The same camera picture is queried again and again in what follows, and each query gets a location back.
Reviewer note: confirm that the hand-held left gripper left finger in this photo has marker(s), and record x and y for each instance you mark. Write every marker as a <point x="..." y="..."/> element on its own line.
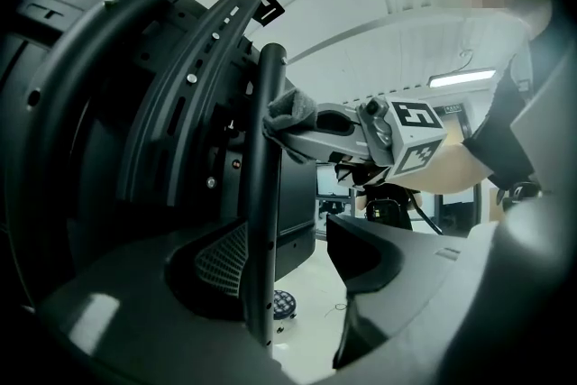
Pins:
<point x="135" y="320"/>

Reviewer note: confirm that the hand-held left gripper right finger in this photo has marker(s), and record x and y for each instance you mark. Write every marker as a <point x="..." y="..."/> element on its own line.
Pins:
<point x="405" y="279"/>

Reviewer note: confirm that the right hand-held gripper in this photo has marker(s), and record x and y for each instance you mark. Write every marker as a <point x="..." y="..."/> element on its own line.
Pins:
<point x="414" y="135"/>

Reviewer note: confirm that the grey cloth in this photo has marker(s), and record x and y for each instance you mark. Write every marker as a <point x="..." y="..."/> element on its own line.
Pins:
<point x="288" y="108"/>

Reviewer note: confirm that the person's right forearm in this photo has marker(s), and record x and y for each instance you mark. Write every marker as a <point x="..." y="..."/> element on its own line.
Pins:
<point x="442" y="171"/>

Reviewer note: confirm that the person's right hand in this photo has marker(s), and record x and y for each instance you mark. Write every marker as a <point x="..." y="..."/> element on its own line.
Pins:
<point x="356" y="173"/>

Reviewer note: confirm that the checkered round stool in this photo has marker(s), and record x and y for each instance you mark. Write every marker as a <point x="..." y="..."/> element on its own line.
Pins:
<point x="284" y="304"/>

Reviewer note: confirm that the long ceiling light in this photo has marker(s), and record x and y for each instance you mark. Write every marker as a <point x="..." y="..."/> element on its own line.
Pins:
<point x="462" y="78"/>

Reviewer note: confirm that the person's dark clothing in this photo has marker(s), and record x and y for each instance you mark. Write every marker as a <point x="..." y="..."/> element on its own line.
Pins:
<point x="500" y="140"/>

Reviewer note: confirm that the large black TV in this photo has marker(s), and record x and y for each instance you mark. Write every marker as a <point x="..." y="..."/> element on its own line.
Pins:
<point x="103" y="149"/>

